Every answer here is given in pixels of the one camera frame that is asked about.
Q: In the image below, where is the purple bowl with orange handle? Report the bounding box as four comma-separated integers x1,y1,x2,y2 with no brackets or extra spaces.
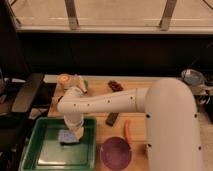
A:
99,136,133,171

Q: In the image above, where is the black chair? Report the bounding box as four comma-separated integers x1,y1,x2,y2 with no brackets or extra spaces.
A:
0,73,44,157

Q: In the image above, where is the orange lidded jar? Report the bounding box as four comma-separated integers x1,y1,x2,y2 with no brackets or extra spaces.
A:
57,74,71,90

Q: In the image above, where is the brown grape bunch toy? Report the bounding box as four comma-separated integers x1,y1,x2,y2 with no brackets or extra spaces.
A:
108,80,123,92

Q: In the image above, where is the blue sponge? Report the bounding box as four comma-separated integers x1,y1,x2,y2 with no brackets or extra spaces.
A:
58,129,79,144

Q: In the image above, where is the black rectangular block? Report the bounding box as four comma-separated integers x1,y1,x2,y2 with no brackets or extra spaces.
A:
106,113,118,126

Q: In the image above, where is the grey round bowl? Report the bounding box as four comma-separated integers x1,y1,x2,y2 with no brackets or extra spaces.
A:
181,69,205,86

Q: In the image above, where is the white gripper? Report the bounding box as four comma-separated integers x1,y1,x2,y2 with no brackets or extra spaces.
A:
65,115,84,140

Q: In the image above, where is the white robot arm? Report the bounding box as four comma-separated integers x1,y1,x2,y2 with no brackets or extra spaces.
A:
57,78,204,171

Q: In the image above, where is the green plastic tray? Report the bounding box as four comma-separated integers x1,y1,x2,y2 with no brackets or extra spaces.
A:
21,117,96,171

